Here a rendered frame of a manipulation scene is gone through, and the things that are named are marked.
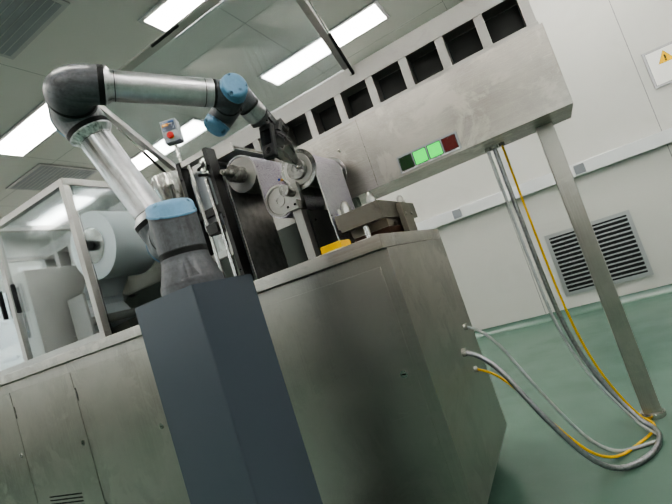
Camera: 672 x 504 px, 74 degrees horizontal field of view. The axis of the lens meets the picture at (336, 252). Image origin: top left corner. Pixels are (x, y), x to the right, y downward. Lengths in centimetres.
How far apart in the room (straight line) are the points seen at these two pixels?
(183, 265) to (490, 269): 333
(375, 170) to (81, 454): 171
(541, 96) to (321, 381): 121
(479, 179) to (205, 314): 338
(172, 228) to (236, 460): 53
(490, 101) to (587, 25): 259
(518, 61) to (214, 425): 151
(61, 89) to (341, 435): 116
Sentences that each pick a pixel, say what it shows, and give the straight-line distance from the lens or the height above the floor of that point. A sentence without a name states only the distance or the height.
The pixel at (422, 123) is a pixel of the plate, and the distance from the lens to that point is 183.
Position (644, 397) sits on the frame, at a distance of 202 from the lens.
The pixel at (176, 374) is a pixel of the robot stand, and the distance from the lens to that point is 108.
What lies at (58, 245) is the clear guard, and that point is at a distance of 226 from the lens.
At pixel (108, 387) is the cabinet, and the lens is 205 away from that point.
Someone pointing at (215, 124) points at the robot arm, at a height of 136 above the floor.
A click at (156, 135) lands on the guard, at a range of 242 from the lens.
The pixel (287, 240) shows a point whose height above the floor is 108.
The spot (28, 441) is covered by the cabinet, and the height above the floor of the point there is 58.
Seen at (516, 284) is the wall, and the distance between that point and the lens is 411.
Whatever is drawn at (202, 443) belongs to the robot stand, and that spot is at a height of 57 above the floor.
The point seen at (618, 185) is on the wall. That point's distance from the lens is 409.
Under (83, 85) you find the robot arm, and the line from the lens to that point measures 126.
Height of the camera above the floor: 79
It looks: 5 degrees up
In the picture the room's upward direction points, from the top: 18 degrees counter-clockwise
